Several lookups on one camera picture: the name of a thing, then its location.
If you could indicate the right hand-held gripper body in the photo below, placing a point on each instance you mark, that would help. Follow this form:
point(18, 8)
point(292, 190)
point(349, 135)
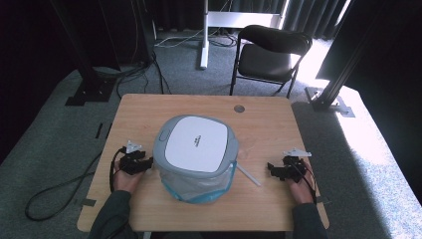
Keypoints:
point(292, 169)

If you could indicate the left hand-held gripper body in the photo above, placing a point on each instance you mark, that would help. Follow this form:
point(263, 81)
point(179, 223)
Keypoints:
point(131, 164)

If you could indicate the white straw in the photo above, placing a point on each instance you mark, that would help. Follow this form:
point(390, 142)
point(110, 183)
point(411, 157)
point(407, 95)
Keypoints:
point(249, 175)

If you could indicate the grey white pedal trash can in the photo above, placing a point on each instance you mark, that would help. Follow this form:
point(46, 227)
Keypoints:
point(195, 146)

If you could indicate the translucent blue-banded trash bag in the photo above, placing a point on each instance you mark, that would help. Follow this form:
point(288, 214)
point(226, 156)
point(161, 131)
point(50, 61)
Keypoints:
point(199, 187)

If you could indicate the person's left hand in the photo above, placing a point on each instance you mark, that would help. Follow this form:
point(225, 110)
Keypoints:
point(126, 182)

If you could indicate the person's right hand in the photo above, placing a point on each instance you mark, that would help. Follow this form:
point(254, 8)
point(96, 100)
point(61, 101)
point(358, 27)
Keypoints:
point(302, 191)

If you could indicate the grey tape strip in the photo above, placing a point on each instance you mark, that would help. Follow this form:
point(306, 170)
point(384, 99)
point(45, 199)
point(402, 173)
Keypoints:
point(87, 202)
point(323, 200)

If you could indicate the black floor tape marks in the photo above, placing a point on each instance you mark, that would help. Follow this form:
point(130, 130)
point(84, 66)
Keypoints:
point(99, 130)

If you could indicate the grey table grommet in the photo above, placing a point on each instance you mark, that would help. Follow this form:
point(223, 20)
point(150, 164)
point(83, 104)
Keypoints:
point(239, 108)

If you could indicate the black stand with base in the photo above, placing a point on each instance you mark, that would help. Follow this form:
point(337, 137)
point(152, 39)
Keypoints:
point(89, 89)

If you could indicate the black folding chair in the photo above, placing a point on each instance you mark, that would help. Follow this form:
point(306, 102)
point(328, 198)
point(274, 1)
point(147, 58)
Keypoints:
point(265, 61)

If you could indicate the white metal stand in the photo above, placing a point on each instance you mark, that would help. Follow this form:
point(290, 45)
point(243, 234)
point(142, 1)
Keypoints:
point(204, 40)

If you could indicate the black curtain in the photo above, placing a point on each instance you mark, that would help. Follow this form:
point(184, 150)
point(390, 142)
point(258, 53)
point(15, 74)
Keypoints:
point(26, 66)
point(391, 66)

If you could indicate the grey curtain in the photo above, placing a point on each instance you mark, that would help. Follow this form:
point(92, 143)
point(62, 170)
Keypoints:
point(298, 15)

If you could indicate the metal stand with grey base plate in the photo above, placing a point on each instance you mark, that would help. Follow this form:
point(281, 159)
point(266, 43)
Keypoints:
point(331, 99)

